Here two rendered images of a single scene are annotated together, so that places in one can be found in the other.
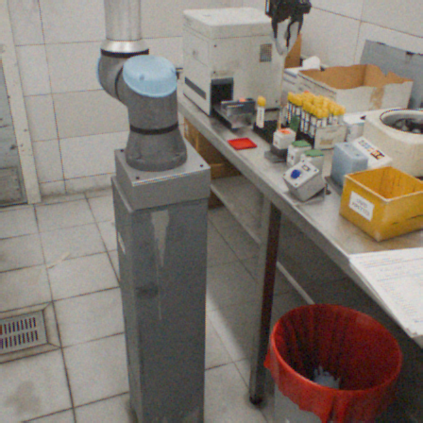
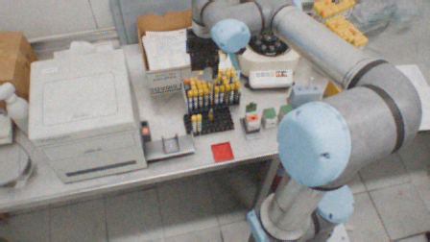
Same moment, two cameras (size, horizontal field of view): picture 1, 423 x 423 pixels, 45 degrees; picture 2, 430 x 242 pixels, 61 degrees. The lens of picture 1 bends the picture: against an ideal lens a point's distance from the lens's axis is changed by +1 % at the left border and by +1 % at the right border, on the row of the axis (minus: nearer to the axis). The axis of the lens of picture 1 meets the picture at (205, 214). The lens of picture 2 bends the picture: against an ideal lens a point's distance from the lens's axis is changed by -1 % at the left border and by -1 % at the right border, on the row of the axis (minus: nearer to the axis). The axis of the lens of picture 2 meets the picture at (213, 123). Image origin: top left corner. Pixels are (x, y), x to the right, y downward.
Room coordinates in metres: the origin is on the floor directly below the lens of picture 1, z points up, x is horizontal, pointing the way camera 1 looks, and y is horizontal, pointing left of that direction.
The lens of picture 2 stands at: (1.42, 0.50, 2.02)
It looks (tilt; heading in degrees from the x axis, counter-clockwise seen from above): 58 degrees down; 276
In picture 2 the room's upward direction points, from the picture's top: 3 degrees clockwise
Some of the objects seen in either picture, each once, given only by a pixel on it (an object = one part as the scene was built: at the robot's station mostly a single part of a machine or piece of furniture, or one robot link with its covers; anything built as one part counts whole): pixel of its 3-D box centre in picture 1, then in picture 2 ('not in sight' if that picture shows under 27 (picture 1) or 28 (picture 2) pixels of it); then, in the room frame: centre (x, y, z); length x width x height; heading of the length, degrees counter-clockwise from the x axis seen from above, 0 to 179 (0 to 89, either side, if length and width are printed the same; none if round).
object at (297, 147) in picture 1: (298, 155); (269, 118); (1.29, -0.25, 0.91); 0.05 x 0.04 x 0.07; 112
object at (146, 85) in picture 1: (149, 90); (323, 205); (1.16, 0.13, 1.12); 0.13 x 0.12 x 0.14; 32
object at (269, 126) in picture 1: (278, 120); (208, 114); (1.50, -0.22, 0.93); 0.17 x 0.09 x 0.11; 22
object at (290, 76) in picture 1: (310, 74); (83, 57); (2.02, -0.40, 0.94); 0.22 x 0.12 x 0.13; 26
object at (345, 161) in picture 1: (347, 168); (303, 97); (1.17, -0.35, 0.92); 0.10 x 0.07 x 0.10; 13
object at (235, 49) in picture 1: (232, 60); (96, 117); (1.85, -0.09, 1.03); 0.31 x 0.27 x 0.30; 22
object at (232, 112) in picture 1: (228, 109); (164, 146); (1.63, -0.07, 0.92); 0.21 x 0.07 x 0.05; 22
